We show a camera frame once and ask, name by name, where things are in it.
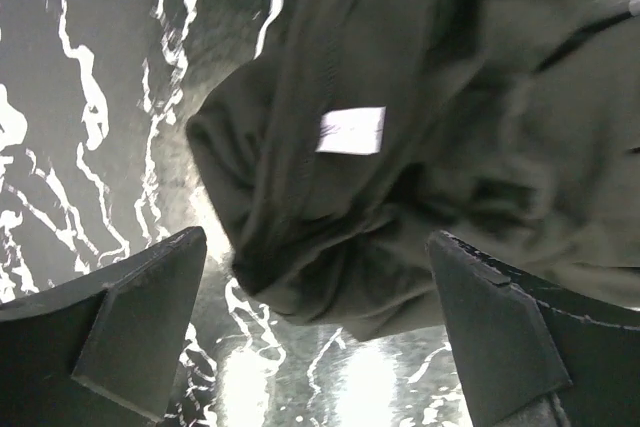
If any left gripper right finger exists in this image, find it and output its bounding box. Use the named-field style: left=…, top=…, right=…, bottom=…
left=427, top=233, right=639, bottom=427

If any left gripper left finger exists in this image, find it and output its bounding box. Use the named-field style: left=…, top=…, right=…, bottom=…
left=1, top=227, right=207, bottom=427

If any black t shirt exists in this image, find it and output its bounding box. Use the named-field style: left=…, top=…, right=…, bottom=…
left=187, top=0, right=639, bottom=340

